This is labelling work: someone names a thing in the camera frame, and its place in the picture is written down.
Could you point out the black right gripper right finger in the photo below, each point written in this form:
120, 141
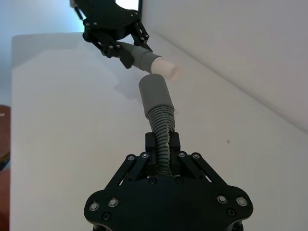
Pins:
175, 154

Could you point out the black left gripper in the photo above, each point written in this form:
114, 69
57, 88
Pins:
106, 16

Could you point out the brown rounded object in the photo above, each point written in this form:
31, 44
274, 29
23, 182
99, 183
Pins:
4, 168

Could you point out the grey tube with white tip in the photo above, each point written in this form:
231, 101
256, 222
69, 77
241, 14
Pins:
146, 60

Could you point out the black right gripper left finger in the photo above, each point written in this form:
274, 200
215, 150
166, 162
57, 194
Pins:
150, 154

